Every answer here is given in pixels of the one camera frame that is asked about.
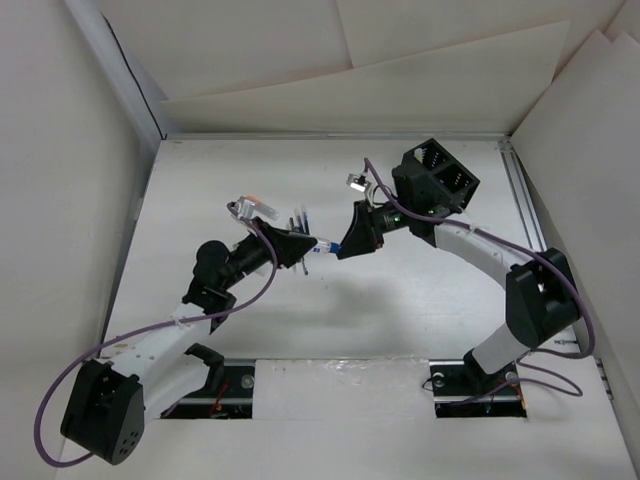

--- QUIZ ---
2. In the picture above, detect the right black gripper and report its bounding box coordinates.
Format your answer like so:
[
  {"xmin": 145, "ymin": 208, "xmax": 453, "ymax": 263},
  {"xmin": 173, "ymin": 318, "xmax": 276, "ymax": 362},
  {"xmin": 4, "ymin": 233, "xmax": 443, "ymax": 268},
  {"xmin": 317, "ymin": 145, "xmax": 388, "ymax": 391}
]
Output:
[{"xmin": 336, "ymin": 199, "xmax": 412, "ymax": 260}]

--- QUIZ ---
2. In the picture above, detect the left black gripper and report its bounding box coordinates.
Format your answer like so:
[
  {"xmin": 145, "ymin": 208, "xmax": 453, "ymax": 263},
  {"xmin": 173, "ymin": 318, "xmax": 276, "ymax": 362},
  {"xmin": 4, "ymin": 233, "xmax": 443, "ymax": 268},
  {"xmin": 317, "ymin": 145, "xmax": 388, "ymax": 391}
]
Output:
[{"xmin": 220, "ymin": 218, "xmax": 316, "ymax": 291}]

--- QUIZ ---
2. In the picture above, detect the blue cap clear marker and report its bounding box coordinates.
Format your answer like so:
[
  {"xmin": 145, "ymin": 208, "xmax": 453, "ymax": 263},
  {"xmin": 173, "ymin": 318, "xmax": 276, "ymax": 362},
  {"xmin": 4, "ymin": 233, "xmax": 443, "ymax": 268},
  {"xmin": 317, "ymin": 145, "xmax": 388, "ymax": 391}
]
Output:
[{"xmin": 311, "ymin": 238, "xmax": 341, "ymax": 255}]

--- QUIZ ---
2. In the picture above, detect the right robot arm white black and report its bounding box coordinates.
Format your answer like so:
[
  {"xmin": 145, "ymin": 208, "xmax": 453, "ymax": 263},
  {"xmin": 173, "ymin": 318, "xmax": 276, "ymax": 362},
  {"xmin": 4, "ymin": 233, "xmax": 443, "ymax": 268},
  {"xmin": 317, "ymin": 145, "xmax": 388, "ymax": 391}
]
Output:
[{"xmin": 338, "ymin": 160, "xmax": 588, "ymax": 394}]

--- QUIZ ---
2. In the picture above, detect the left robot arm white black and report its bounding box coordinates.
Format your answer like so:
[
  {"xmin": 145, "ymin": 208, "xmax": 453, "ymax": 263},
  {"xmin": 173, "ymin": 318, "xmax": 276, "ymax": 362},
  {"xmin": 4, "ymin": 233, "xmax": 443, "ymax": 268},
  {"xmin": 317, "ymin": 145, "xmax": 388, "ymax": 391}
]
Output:
[{"xmin": 60, "ymin": 218, "xmax": 318, "ymax": 465}]

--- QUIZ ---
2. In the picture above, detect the orange cap clear marker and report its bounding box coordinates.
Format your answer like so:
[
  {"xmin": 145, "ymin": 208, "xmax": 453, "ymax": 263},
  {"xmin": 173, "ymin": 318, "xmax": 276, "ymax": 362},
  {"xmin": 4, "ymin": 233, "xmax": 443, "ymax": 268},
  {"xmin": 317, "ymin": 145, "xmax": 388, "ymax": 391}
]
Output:
[{"xmin": 247, "ymin": 196, "xmax": 280, "ymax": 221}]

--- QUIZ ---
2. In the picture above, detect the green grey pen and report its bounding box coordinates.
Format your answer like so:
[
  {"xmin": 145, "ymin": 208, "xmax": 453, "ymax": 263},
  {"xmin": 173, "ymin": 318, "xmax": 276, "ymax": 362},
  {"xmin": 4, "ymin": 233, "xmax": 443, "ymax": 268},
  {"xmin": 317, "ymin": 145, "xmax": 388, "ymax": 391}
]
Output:
[{"xmin": 288, "ymin": 217, "xmax": 309, "ymax": 276}]

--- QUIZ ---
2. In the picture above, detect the dark blue pen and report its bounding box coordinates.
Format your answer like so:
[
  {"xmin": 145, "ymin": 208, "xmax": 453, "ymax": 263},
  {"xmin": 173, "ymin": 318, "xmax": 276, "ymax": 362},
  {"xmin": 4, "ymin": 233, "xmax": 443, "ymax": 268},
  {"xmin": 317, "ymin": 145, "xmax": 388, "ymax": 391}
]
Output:
[{"xmin": 300, "ymin": 205, "xmax": 310, "ymax": 235}]

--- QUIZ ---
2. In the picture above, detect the black two-compartment pen holder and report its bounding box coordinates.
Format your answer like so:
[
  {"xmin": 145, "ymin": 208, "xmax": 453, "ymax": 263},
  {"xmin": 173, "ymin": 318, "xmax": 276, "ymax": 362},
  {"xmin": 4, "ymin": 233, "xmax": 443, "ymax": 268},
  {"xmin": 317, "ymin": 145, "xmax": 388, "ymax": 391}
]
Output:
[{"xmin": 392, "ymin": 138, "xmax": 480, "ymax": 215}]

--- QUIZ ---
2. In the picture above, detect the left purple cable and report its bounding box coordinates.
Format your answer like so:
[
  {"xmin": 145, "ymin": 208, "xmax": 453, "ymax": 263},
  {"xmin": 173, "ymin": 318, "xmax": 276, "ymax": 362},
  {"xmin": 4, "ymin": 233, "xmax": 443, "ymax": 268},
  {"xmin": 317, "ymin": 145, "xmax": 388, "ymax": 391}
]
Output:
[{"xmin": 33, "ymin": 199, "xmax": 279, "ymax": 467}]

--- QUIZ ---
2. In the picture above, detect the purple cable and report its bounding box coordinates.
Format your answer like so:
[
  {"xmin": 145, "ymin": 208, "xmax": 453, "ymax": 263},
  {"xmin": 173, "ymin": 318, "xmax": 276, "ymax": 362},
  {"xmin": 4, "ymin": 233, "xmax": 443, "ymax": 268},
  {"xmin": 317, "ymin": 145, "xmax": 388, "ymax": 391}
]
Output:
[
  {"xmin": 363, "ymin": 157, "xmax": 599, "ymax": 405},
  {"xmin": 33, "ymin": 199, "xmax": 279, "ymax": 467}
]

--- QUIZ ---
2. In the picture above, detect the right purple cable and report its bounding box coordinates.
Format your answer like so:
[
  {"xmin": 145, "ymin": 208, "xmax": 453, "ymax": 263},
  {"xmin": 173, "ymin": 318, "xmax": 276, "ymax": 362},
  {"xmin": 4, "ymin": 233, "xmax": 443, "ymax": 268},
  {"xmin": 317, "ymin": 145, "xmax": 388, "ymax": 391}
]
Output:
[{"xmin": 363, "ymin": 157, "xmax": 599, "ymax": 405}]

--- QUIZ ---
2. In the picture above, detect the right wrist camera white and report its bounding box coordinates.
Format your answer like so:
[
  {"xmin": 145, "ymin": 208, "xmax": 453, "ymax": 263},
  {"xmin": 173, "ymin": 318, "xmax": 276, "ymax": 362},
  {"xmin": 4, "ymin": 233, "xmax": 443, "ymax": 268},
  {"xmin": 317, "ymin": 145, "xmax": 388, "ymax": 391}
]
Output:
[{"xmin": 346, "ymin": 172, "xmax": 373, "ymax": 201}]

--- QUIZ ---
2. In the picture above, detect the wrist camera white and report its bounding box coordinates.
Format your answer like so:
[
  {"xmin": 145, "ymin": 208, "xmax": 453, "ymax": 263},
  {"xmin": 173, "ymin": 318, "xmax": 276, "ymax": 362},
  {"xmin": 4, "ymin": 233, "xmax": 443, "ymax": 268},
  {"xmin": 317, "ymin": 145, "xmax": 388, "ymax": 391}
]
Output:
[
  {"xmin": 226, "ymin": 196, "xmax": 258, "ymax": 223},
  {"xmin": 346, "ymin": 172, "xmax": 373, "ymax": 201}
]

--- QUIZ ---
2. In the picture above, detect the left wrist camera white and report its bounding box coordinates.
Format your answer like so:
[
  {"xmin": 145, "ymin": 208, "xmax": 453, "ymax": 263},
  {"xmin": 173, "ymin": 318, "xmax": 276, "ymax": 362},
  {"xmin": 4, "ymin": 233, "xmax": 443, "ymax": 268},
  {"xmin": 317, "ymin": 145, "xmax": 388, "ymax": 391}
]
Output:
[{"xmin": 226, "ymin": 196, "xmax": 258, "ymax": 223}]

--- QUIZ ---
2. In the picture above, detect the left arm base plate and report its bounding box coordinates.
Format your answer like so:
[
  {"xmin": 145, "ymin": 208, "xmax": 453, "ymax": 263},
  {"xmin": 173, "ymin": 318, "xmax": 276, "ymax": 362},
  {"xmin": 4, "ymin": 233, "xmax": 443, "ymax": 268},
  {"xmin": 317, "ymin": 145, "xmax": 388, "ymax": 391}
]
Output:
[{"xmin": 161, "ymin": 359, "xmax": 256, "ymax": 420}]

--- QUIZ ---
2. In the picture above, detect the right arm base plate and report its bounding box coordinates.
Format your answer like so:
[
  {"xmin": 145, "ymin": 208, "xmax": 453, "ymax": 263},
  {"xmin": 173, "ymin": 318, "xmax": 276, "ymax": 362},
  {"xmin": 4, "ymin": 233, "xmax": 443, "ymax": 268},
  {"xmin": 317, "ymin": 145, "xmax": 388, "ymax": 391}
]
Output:
[{"xmin": 422, "ymin": 360, "xmax": 527, "ymax": 419}]

